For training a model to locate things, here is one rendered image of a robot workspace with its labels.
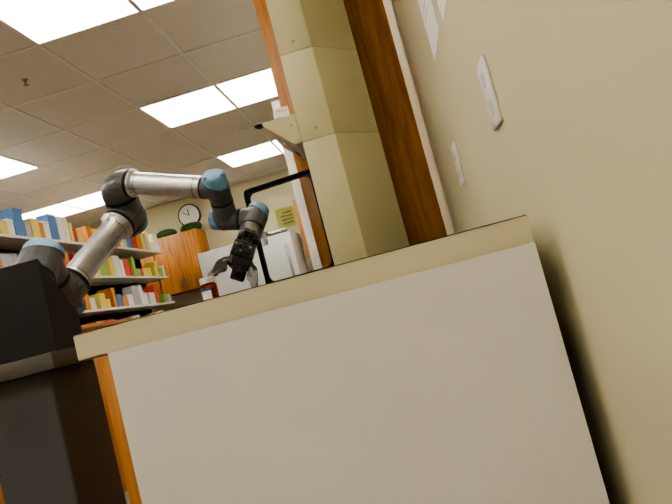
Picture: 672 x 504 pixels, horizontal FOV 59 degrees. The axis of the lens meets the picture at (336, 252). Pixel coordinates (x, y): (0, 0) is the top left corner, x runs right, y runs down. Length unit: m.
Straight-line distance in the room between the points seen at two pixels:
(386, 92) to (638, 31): 1.90
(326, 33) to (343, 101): 0.24
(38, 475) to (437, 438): 1.11
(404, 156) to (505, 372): 1.54
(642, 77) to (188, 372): 0.70
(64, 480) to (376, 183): 1.25
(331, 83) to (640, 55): 1.59
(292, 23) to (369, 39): 0.44
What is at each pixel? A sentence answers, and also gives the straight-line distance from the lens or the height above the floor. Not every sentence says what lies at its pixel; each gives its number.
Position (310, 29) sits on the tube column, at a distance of 2.11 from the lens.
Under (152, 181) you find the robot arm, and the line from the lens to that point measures 2.05.
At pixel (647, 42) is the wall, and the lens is 0.52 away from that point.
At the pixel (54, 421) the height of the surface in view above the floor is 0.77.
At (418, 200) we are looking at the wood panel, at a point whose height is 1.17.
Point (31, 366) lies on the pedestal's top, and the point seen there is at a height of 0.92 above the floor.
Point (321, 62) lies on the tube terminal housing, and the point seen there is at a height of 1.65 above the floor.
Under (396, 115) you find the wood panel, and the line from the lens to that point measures 2.36.
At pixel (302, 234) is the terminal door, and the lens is 2.27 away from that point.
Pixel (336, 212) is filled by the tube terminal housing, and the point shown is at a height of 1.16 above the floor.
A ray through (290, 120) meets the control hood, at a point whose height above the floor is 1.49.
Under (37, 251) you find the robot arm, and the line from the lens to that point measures 1.88.
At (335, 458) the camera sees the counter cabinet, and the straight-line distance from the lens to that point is 0.91.
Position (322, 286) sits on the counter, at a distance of 0.87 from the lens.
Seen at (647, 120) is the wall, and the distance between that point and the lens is 0.54.
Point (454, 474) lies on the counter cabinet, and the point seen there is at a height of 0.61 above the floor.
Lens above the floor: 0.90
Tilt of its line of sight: 4 degrees up
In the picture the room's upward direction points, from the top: 15 degrees counter-clockwise
